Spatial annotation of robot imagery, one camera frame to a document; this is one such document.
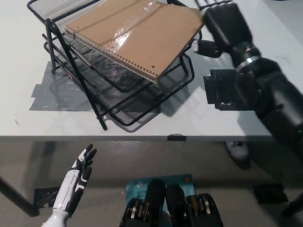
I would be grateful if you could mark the small metal screw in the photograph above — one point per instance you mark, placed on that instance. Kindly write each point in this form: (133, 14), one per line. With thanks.
(15, 121)

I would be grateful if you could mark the black table leg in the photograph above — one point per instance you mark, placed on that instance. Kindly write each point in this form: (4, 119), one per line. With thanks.
(19, 199)

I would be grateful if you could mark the black mesh two-tier file tray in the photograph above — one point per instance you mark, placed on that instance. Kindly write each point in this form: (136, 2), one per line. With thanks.
(132, 101)

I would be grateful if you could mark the brown spiral notebook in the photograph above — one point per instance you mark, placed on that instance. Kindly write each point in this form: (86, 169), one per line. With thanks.
(142, 35)

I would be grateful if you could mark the grey tape patch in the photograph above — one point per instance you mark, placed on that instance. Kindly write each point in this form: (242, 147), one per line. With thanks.
(47, 99)

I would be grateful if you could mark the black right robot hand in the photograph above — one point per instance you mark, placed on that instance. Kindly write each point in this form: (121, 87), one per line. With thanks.
(227, 26)

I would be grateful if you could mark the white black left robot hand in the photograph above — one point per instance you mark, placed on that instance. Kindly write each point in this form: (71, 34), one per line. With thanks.
(71, 186)

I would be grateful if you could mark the white shoe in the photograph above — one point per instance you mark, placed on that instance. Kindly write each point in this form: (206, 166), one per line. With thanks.
(237, 152)

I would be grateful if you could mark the teal cardboard box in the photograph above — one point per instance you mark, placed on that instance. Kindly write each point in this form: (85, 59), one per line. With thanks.
(139, 185)

